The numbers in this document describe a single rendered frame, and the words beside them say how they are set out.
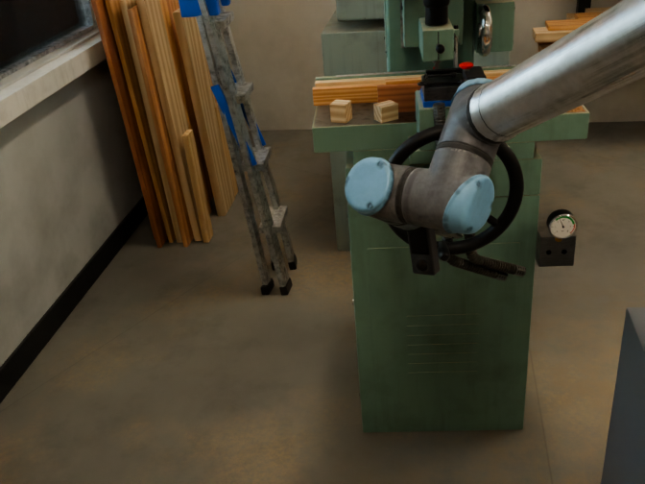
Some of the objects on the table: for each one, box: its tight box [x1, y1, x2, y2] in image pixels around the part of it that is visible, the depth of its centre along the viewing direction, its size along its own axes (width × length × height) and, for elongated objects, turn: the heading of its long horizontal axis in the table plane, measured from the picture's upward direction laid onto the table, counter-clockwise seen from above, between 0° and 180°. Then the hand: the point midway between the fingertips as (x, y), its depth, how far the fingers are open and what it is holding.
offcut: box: [373, 100, 398, 123], centre depth 161 cm, size 4×3×4 cm
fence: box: [316, 66, 515, 81], centre depth 175 cm, size 60×2×6 cm, turn 95°
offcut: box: [329, 100, 352, 124], centre depth 163 cm, size 4×4×4 cm
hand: (455, 236), depth 143 cm, fingers closed
